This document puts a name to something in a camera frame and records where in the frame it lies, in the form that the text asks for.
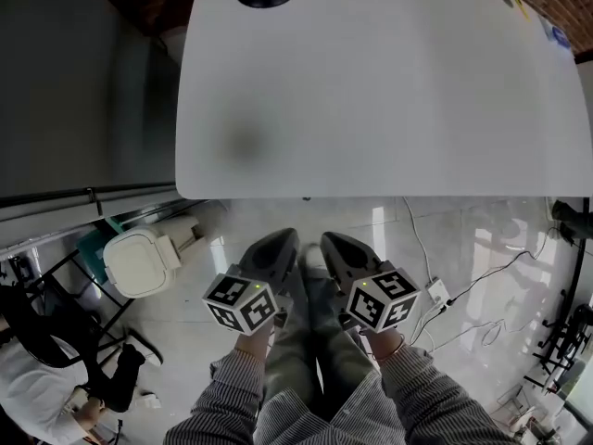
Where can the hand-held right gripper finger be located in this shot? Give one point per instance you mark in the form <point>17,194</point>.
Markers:
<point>330,260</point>
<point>361,252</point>

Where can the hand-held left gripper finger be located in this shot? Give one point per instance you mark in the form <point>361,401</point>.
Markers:
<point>292,260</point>
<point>255,253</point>

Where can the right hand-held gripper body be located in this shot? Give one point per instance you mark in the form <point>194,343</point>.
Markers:
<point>384,301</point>

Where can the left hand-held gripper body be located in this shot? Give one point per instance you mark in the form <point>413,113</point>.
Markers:
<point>241,304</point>

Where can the person's left forearm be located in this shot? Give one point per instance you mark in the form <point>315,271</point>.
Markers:
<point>252,346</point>

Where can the person's right forearm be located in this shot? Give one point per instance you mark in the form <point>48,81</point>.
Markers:
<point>440,397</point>

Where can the white desk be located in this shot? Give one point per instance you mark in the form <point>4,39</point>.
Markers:
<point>370,86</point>

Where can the white power strip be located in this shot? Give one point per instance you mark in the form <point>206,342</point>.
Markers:
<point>437,291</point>
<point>149,400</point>

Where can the person's right leg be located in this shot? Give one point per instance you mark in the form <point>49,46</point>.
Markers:
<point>338,341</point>

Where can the person's leg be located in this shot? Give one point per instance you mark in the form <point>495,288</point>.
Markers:
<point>287,355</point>
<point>338,341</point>

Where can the person's left leg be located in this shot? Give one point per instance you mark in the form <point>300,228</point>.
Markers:
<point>287,355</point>

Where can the beige trash bin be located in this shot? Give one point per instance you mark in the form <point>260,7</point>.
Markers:
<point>134,262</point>

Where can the person's striped shirt torso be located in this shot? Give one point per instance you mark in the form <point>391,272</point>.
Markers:
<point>292,415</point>

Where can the teal plastic box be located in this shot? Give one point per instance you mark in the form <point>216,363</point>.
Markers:
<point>90,248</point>

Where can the black wheeled stand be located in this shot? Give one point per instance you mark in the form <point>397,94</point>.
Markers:
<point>560,341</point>

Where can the black metal pole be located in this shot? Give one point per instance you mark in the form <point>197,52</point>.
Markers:
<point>576,276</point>

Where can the black folding chair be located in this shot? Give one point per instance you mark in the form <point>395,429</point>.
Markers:
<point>46,332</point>

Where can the grey refrigerator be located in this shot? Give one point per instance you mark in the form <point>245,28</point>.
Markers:
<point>69,86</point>

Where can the yellow pen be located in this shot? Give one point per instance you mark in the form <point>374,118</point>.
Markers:
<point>521,7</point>

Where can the blue white packet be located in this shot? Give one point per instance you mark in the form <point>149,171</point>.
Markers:
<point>558,35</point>

